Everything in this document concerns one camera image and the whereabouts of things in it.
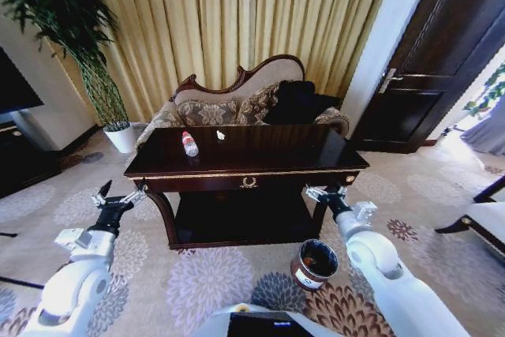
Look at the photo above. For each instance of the dark television cabinet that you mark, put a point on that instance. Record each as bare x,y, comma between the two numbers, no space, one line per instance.
23,155

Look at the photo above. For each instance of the dark wooden table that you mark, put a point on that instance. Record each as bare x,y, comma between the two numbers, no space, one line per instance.
244,147

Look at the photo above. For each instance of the clear plastic water bottle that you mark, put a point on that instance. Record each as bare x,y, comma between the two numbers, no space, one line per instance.
189,143

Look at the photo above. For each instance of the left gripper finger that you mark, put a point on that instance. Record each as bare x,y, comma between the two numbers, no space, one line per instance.
104,193
133,196

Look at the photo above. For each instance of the white plant pot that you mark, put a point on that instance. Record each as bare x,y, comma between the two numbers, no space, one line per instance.
120,137

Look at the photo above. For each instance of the dark framed white chair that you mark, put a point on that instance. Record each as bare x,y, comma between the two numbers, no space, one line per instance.
483,214

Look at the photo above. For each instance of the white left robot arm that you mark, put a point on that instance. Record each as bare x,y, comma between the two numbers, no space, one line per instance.
75,285

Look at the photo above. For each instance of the brown round trash bin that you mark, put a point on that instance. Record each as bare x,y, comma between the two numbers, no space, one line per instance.
313,264

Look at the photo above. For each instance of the white robot front shell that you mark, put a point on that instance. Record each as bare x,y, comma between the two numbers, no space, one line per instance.
256,323

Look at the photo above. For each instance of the gold wreath drawer pull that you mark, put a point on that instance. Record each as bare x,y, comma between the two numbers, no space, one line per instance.
248,182

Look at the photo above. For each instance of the black television screen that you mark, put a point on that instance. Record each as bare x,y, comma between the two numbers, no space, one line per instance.
16,84

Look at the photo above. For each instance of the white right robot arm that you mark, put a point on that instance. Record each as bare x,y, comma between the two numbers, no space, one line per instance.
394,274

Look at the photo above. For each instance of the crumpled white paper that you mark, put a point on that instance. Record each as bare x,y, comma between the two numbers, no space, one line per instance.
220,135

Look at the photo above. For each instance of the beige carved chaise sofa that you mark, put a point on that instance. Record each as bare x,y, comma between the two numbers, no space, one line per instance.
272,70

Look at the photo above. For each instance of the tall green bamboo plant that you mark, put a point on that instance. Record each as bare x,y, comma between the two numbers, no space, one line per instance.
59,1

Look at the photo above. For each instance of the floral patterned pillow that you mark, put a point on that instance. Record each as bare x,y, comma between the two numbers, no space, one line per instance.
258,106
207,113

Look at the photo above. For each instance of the golden pleated curtain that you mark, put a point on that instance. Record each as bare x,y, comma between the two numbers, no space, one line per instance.
236,17

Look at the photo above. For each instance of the grey curtain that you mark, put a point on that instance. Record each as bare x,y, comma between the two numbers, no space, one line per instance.
487,132

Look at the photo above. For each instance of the black cushion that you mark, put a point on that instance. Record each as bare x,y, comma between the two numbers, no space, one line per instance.
298,102

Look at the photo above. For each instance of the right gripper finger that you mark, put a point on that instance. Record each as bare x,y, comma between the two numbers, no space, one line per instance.
314,193
341,190

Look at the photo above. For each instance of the dark wooden door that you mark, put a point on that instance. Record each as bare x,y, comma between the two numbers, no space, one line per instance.
434,57

